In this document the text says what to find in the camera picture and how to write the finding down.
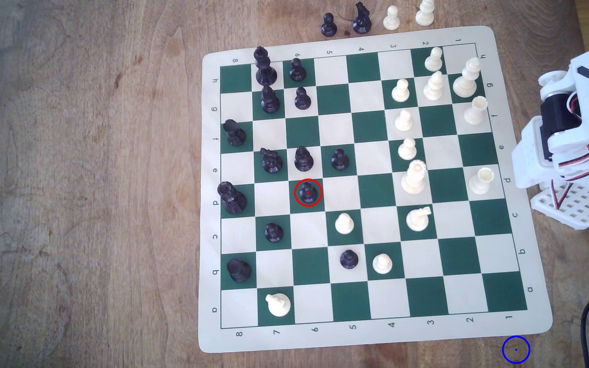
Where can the black chess pawn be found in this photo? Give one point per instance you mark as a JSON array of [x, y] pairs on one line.
[[302, 99], [329, 25], [308, 193], [273, 233], [340, 160], [297, 71], [348, 260]]

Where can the black chess bishop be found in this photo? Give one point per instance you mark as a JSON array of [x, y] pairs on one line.
[[303, 160], [270, 101]]

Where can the black chess knight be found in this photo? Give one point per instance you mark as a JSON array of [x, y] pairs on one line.
[[361, 20], [271, 161]]

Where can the black chess queen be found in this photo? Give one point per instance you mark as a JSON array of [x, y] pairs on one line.
[[232, 199]]

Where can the white chess pawn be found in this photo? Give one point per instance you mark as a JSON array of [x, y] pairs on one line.
[[401, 92], [407, 150], [344, 224], [433, 61], [382, 264], [403, 121], [391, 19]]

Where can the black chess rook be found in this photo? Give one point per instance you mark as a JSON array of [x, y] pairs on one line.
[[239, 271], [234, 134]]

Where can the green and cream chess mat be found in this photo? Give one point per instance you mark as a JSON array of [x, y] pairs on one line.
[[310, 266]]

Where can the black chess king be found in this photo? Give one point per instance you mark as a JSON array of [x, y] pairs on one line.
[[266, 71]]

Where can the white chess queen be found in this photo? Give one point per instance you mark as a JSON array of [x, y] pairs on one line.
[[414, 179]]

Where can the white chess bishop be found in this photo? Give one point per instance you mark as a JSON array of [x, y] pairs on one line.
[[278, 305], [433, 88], [425, 14]]

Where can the white chess knight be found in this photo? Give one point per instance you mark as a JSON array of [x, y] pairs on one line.
[[418, 220]]

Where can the white chess rook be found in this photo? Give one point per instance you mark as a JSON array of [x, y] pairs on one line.
[[475, 112], [480, 182]]

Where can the white chess king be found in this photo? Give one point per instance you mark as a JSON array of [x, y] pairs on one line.
[[466, 82]]

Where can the white gridded robot base plate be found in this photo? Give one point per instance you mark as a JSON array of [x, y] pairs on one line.
[[575, 207]]

